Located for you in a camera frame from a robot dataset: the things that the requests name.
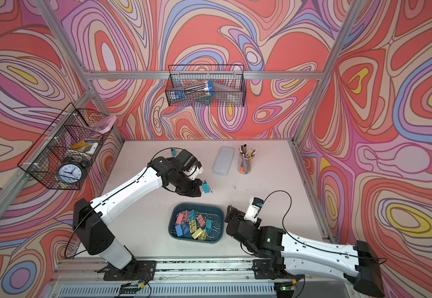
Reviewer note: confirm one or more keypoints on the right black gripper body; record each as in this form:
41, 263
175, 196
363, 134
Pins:
239, 215

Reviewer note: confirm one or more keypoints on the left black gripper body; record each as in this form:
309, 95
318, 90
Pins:
186, 185

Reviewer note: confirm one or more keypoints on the pink binder clip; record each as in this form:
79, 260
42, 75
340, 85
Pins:
185, 216
201, 220
179, 219

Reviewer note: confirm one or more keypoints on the yellow binder clip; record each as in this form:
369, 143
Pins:
200, 235
193, 226

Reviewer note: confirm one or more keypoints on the dark teal storage tray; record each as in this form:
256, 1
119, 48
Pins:
209, 212

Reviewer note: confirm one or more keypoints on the blue binder clip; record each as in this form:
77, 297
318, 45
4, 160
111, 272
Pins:
185, 228
179, 230

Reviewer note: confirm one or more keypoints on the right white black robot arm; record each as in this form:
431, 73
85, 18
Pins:
283, 255

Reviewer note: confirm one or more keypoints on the yellow white box in basket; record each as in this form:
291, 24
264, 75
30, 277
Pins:
88, 146

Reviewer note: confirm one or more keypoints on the light blue pencil case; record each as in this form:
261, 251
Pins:
223, 161

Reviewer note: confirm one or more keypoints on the clear pen cup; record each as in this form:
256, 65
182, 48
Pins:
246, 155

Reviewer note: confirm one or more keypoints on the clear blue-capped pen tube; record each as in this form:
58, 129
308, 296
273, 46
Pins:
202, 90

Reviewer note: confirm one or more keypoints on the pink item in basket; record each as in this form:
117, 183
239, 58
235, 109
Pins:
104, 125

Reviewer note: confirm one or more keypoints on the black alarm clock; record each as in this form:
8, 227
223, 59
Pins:
72, 171

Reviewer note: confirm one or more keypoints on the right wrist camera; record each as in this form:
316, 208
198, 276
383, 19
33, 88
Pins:
254, 208

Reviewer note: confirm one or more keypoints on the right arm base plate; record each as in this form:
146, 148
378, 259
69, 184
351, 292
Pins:
268, 269

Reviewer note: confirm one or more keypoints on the back black wire basket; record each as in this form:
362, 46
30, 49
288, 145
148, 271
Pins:
219, 85

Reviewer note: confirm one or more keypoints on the black wire basket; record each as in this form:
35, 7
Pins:
70, 126
219, 85

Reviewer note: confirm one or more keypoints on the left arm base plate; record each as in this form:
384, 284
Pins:
134, 271

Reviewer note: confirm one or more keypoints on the left black wire basket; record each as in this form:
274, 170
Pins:
70, 126

